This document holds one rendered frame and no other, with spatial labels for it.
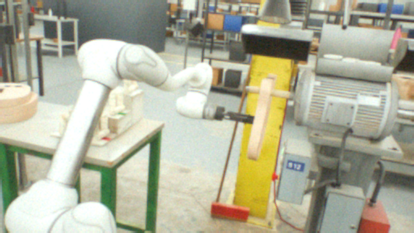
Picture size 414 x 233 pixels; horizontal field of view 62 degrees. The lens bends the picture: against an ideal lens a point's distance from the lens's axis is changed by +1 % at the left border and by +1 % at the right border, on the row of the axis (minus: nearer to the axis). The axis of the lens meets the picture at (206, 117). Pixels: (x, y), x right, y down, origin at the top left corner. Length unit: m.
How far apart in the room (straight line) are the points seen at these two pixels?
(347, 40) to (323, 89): 0.27
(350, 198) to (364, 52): 0.62
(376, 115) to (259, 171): 1.37
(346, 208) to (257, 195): 1.32
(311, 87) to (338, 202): 0.48
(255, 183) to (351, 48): 1.45
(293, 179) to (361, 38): 0.68
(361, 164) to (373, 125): 0.18
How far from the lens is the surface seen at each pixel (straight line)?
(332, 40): 1.62
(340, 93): 1.48
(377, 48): 1.64
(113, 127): 1.77
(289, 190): 1.35
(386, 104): 1.50
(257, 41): 1.71
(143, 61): 1.19
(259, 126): 1.53
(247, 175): 2.72
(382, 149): 1.55
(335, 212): 1.56
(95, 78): 1.28
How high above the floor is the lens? 1.60
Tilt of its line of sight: 18 degrees down
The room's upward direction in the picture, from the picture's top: 6 degrees clockwise
